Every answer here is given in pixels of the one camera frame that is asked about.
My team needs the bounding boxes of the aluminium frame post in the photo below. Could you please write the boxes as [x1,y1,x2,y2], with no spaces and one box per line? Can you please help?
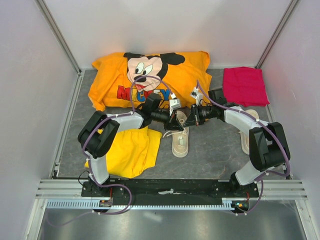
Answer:
[254,0,301,69]
[35,0,82,75]

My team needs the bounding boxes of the purple cable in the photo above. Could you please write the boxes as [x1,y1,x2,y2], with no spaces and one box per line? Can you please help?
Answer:
[44,75,176,227]
[196,79,292,217]

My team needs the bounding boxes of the left aluminium frame post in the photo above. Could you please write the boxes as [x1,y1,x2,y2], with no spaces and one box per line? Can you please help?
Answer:
[35,0,82,75]

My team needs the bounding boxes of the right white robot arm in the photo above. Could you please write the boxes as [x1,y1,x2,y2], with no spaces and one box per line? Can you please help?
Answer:
[183,86,290,197]

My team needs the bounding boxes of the beige lace sneaker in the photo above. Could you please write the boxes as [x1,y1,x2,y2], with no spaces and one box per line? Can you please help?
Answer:
[171,110,191,159]

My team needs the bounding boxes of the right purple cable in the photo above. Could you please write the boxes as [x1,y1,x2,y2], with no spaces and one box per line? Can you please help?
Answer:
[196,79,292,217]

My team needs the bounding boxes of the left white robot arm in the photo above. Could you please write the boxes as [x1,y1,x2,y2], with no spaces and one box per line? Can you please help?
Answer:
[77,93,184,197]

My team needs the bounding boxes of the right aluminium frame post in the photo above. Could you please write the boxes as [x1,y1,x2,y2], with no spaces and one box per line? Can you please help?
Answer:
[254,0,301,69]

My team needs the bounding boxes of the yellow shorts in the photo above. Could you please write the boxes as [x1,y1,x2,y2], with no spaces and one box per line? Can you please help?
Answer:
[90,127,162,184]

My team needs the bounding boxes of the grey slotted cable duct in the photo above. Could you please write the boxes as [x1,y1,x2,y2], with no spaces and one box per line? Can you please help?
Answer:
[46,198,250,211]

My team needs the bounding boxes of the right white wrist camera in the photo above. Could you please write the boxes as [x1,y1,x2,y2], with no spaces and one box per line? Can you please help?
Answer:
[190,87,204,106]

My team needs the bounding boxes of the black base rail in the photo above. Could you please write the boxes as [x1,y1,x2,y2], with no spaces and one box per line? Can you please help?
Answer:
[81,178,259,199]

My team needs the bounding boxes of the grey table mat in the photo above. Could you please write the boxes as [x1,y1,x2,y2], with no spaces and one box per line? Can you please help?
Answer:
[51,68,292,180]

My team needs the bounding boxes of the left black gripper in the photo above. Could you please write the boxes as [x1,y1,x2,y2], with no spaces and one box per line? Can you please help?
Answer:
[151,106,184,132]

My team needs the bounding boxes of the white shoelace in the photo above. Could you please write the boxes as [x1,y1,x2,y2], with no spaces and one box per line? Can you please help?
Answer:
[162,127,189,148]

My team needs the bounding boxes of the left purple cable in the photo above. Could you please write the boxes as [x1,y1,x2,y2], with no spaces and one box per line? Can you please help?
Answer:
[44,75,176,227]

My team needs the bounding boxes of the pink folded cloth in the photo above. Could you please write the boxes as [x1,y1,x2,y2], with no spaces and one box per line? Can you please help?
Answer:
[222,66,270,107]

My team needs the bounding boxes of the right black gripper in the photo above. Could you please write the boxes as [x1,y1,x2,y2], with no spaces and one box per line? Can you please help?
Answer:
[183,103,215,128]

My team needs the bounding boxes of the orange Mickey t-shirt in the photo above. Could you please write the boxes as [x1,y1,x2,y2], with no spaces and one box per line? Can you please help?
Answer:
[88,51,212,111]

